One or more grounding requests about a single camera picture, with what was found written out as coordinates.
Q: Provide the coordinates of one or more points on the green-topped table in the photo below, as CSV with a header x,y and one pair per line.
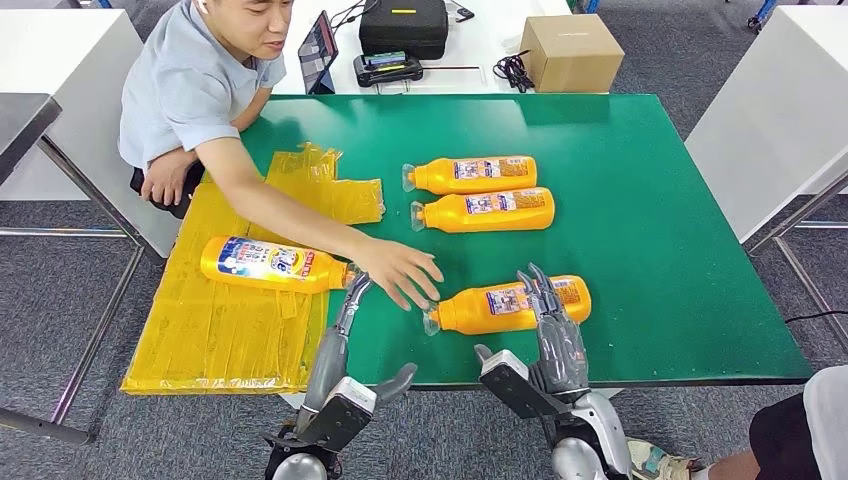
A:
x,y
629,232

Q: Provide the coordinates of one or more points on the steel-legged table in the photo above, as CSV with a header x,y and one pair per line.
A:
x,y
26,126
795,213

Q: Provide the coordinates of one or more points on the orange detergent bottle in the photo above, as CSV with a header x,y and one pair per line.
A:
x,y
265,265
437,175
477,311
450,215

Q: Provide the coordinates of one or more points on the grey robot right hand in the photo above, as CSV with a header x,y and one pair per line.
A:
x,y
563,358

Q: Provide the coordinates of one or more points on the green crate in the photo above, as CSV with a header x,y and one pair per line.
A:
x,y
576,5

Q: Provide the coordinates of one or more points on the person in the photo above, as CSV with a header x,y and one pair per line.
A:
x,y
821,430
179,86

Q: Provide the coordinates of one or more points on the black tablet on stand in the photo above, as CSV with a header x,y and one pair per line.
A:
x,y
318,50

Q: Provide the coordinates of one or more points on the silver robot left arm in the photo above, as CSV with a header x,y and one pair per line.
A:
x,y
298,469

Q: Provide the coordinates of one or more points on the person's left hand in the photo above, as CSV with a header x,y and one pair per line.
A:
x,y
164,177

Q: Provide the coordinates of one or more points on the black zip case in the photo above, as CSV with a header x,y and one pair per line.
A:
x,y
404,30

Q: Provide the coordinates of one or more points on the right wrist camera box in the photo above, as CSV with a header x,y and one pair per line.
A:
x,y
517,391

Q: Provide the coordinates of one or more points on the person's right hand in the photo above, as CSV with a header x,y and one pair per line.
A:
x,y
401,268

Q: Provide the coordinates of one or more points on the brown cardboard box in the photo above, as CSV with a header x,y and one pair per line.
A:
x,y
570,60

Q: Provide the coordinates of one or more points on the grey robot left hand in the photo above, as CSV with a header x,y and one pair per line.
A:
x,y
328,364

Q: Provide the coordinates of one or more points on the black handheld controller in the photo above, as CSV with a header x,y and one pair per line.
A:
x,y
387,69

